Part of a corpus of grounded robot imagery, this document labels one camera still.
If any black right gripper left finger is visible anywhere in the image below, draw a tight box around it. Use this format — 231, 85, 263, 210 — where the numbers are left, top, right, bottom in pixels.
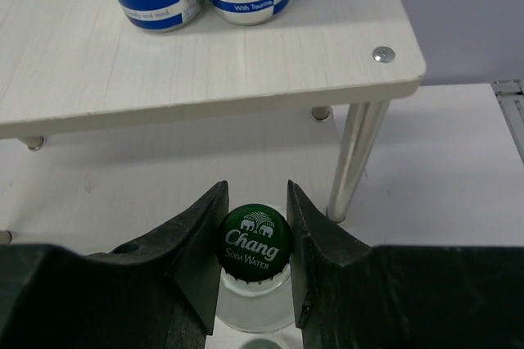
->
1, 181, 228, 348

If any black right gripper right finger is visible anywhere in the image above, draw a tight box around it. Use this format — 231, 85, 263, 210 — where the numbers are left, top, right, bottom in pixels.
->
287, 182, 523, 348

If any Chang soda water bottle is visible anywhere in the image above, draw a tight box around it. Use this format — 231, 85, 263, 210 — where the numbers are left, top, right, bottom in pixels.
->
216, 203, 294, 334

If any white two-tier shelf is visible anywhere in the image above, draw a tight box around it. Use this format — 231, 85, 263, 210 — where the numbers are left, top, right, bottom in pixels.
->
1, 0, 427, 248

